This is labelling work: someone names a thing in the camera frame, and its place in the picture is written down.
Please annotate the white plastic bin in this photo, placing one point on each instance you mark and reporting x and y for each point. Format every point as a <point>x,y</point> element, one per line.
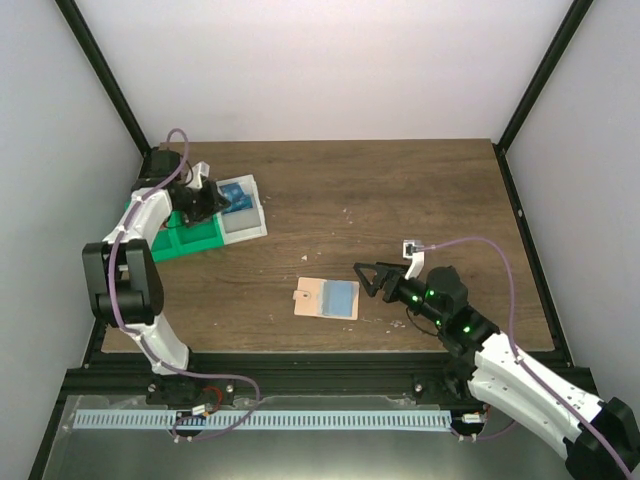
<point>248,224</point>

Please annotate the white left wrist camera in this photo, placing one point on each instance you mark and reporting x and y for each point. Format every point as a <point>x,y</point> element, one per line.
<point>199,175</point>

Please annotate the black frame post left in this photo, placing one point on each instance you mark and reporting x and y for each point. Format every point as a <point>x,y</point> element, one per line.
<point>93,53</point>

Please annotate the black frame post right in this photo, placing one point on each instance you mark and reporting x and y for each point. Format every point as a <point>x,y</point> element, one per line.
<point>562,38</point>

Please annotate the blue vip card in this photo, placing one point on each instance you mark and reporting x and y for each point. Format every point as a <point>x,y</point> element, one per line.
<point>237,191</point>

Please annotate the metal base plate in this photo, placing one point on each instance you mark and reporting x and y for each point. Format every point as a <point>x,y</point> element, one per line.
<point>234,453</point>

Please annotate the green plastic bin left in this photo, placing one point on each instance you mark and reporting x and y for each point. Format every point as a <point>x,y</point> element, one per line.
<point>166,245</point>

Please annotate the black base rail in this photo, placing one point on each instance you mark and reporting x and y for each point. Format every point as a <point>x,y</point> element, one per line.
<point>425,377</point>

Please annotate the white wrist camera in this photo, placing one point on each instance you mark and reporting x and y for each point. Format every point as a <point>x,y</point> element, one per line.
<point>199,175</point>
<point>413,250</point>

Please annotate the light blue slotted cable duct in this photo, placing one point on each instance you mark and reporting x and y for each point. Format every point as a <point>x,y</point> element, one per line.
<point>306,420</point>

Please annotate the green plastic bin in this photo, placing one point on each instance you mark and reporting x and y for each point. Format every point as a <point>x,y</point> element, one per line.
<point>191,238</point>
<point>166,245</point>

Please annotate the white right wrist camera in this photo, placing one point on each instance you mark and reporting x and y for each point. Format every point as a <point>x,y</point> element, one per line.
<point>413,250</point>

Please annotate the green plastic bin middle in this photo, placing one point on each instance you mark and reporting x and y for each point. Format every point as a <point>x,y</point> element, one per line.
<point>191,238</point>

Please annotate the blue credit card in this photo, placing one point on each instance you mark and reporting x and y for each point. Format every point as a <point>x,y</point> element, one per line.
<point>242,203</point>

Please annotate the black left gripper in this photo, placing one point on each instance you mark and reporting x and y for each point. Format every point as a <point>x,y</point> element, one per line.
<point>212,200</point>

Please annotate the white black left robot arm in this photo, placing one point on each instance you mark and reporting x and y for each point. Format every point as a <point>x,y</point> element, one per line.
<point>124,286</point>

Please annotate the black frame post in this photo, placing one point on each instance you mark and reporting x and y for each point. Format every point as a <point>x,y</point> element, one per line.
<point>562,38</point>
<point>93,53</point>

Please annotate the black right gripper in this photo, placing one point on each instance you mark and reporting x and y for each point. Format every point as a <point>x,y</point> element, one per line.
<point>385,272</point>

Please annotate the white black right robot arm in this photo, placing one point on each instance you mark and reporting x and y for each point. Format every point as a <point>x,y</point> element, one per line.
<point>597,439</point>

